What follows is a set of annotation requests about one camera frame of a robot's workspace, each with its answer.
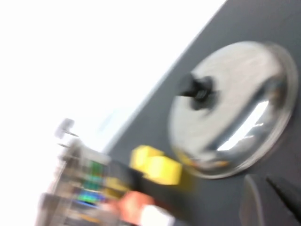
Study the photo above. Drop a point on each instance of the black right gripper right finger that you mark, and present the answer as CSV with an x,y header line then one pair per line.
x,y
290,204

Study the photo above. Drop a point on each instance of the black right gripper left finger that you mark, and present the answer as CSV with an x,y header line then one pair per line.
x,y
254,207

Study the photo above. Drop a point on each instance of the steel lid with black knob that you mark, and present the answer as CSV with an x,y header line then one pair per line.
x,y
237,94

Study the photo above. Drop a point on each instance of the yellow cube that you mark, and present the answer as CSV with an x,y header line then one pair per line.
x,y
164,171
141,157

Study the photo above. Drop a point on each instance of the white cube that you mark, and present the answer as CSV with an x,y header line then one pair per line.
x,y
156,216

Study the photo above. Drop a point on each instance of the orange cube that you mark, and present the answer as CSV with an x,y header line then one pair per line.
x,y
134,204

